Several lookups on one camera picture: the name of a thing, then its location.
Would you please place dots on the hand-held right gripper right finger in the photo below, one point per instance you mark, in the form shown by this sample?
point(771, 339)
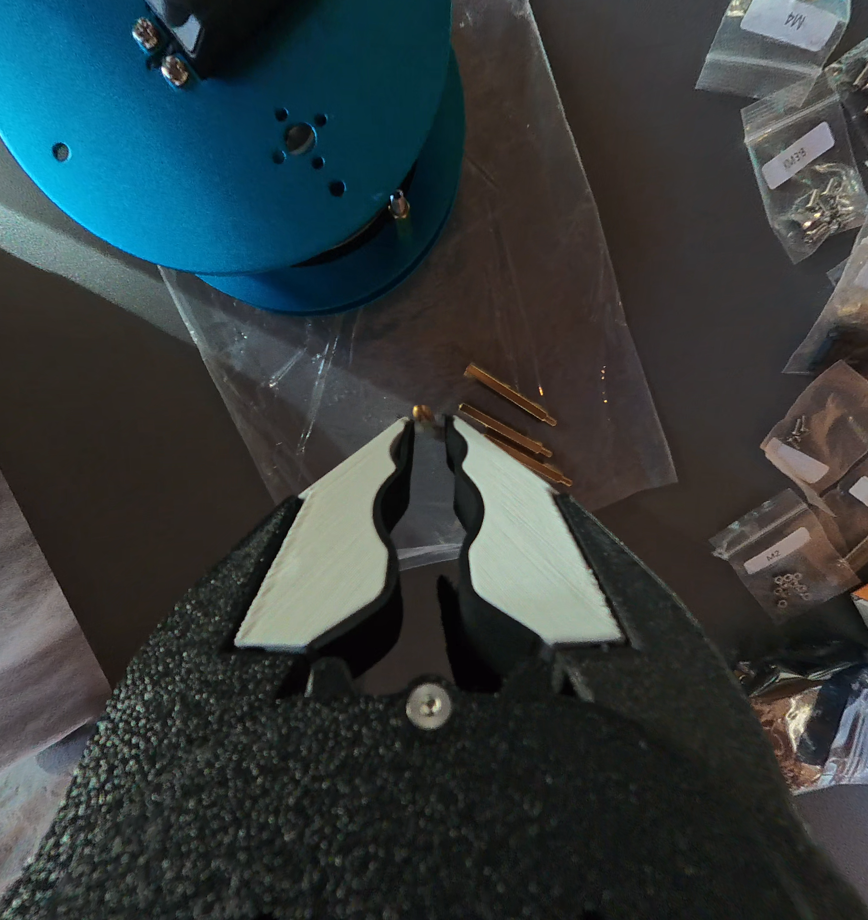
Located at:
point(542, 568)

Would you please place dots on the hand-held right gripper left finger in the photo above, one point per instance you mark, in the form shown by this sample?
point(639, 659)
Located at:
point(319, 568)

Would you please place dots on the large clear plastic bag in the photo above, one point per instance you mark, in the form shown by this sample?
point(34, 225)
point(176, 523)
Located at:
point(549, 287)

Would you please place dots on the blue round metal base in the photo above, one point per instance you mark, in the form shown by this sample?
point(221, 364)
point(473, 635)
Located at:
point(419, 273)

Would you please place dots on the teal disc with servo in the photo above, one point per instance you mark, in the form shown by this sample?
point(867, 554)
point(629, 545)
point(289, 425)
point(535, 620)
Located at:
point(154, 180)

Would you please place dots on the grey desk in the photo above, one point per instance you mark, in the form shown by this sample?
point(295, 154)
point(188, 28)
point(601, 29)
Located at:
point(657, 251)

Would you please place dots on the silver antistatic bag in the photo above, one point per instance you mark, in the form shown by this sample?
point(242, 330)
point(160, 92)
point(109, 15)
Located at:
point(822, 719)

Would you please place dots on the pile of small screw bags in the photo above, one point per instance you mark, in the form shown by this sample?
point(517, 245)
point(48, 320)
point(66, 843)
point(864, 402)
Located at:
point(793, 151)

